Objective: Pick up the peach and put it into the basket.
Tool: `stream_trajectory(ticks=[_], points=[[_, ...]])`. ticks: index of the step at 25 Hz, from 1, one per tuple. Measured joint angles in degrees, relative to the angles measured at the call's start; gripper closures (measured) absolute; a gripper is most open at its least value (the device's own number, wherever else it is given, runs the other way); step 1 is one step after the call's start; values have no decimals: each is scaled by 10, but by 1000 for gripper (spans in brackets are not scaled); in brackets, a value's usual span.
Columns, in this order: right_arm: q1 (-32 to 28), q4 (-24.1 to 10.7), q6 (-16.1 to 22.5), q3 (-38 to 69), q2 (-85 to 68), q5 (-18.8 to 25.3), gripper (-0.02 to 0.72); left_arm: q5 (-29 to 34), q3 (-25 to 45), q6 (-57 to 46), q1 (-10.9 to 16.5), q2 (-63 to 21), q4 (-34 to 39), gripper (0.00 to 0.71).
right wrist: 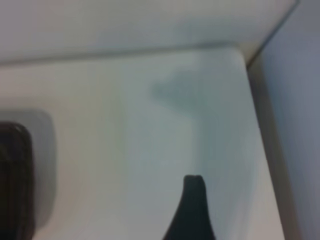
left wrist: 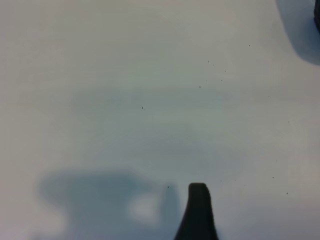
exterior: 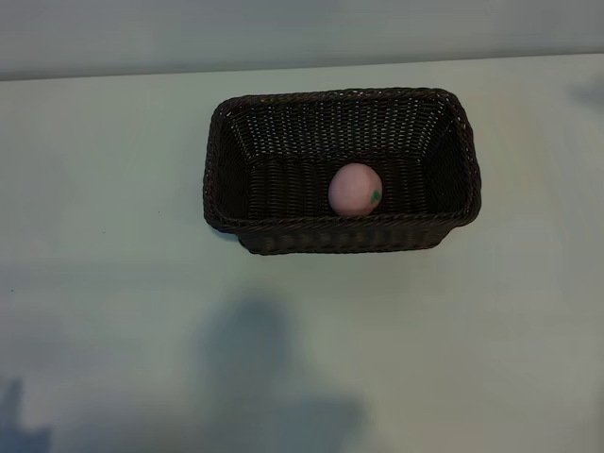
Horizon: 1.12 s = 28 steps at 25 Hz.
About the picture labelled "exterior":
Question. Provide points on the dark brown woven basket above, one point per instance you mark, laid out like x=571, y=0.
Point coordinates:
x=292, y=189

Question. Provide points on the pink peach with green leaf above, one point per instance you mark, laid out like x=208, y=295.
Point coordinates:
x=351, y=191

